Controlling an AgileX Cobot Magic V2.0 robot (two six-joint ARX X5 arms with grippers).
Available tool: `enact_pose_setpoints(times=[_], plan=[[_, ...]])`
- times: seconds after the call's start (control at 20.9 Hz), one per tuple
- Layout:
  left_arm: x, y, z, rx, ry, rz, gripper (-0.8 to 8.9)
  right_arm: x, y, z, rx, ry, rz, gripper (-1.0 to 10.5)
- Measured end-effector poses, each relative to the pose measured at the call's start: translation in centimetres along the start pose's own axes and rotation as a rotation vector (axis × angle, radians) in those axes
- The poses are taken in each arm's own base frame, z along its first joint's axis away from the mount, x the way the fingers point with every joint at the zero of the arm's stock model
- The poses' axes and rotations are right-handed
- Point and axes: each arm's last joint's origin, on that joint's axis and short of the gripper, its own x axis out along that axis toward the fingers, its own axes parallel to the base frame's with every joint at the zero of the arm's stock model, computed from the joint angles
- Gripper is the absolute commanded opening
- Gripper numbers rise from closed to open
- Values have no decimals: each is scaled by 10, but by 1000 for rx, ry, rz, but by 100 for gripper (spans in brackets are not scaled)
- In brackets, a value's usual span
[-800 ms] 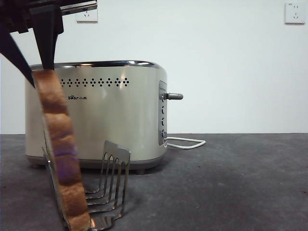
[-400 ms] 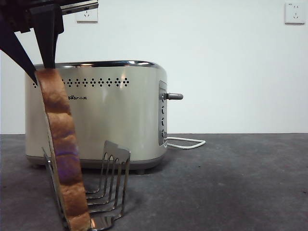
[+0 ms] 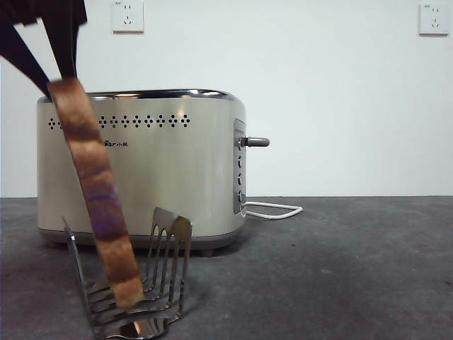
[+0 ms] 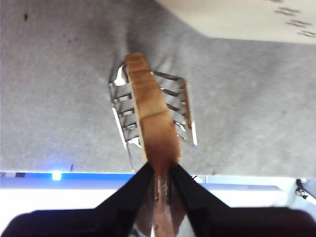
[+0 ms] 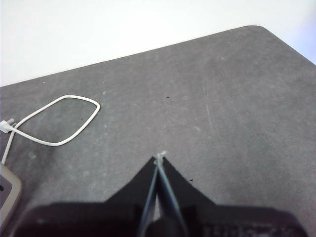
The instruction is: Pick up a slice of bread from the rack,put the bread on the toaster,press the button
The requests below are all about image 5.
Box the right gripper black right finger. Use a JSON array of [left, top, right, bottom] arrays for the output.
[[159, 157, 309, 237]]

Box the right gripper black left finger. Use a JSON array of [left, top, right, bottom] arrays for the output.
[[12, 157, 159, 237]]

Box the cream two-slot toaster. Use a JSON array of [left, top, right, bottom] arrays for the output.
[[0, 164, 23, 223]]

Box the white power cable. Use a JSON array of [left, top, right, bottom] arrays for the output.
[[0, 95, 101, 165]]

